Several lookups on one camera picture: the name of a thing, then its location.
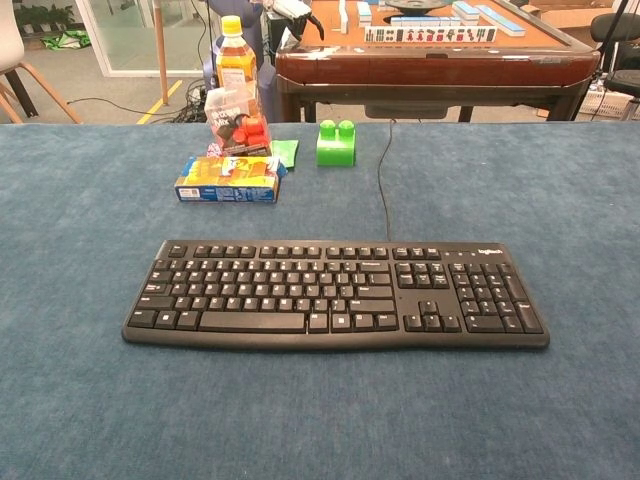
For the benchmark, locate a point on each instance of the dark round table centre disc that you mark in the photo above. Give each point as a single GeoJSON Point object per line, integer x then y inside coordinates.
{"type": "Point", "coordinates": [417, 5]}

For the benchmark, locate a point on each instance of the black Logitech computer keyboard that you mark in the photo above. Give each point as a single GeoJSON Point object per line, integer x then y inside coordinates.
{"type": "Point", "coordinates": [300, 300]}

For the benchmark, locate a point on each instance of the row of face-up mahjong tiles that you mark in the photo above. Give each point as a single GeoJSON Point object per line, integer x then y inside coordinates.
{"type": "Point", "coordinates": [430, 34]}

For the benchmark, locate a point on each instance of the small mahjong tile stack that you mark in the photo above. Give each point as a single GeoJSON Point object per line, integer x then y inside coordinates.
{"type": "Point", "coordinates": [365, 14]}

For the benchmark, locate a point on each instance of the green snack packet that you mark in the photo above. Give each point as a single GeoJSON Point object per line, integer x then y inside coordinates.
{"type": "Point", "coordinates": [287, 150]}

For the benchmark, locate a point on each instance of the blue table cloth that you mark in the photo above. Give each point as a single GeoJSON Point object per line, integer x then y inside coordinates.
{"type": "Point", "coordinates": [100, 300]}

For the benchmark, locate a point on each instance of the wooden leg white chair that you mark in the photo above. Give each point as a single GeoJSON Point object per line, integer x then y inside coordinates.
{"type": "Point", "coordinates": [10, 40]}

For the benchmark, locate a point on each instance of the white plastic basket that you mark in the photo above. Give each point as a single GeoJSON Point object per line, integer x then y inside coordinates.
{"type": "Point", "coordinates": [610, 107]}

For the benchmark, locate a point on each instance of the short stack of mahjong tiles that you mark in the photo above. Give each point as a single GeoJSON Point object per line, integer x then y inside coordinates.
{"type": "Point", "coordinates": [466, 9]}

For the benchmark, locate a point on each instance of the green toy building block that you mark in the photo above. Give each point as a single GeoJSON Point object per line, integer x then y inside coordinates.
{"type": "Point", "coordinates": [332, 150]}

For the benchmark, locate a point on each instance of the upright white mahjong tile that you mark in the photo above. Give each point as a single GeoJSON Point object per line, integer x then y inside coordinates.
{"type": "Point", "coordinates": [343, 15]}

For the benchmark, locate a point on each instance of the amber tea bottle yellow cap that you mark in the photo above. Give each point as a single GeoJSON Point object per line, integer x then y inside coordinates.
{"type": "Point", "coordinates": [235, 60]}

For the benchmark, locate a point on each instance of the yellow and blue snack box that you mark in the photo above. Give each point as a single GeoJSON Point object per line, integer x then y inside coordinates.
{"type": "Point", "coordinates": [225, 175]}

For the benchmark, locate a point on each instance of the green potted plants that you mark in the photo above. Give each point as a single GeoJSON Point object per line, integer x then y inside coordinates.
{"type": "Point", "coordinates": [45, 17]}

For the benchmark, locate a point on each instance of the brown mahjong table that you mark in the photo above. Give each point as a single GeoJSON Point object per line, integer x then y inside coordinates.
{"type": "Point", "coordinates": [425, 62]}

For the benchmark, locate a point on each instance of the wooden pole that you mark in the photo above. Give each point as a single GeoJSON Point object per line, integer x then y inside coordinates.
{"type": "Point", "coordinates": [160, 50]}

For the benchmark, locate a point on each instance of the pink patterned small packet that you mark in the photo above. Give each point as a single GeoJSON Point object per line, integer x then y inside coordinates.
{"type": "Point", "coordinates": [214, 150]}

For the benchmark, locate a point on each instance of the white frame glass partition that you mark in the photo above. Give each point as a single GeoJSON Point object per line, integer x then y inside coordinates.
{"type": "Point", "coordinates": [130, 35]}

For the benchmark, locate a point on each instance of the row of blue-backed mahjong tiles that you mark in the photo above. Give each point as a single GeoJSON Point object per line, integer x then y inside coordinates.
{"type": "Point", "coordinates": [425, 21]}

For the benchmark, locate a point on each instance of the long diagonal mahjong tile wall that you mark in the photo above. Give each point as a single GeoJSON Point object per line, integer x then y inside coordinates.
{"type": "Point", "coordinates": [502, 21]}

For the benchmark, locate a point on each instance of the black and white robot gripper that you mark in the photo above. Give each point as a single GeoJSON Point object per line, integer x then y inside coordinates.
{"type": "Point", "coordinates": [295, 12]}

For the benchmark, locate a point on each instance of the green bag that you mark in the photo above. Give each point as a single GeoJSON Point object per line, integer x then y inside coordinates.
{"type": "Point", "coordinates": [67, 40]}

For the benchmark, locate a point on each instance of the clear bag of snacks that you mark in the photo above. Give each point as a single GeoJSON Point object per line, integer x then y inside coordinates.
{"type": "Point", "coordinates": [235, 125]}

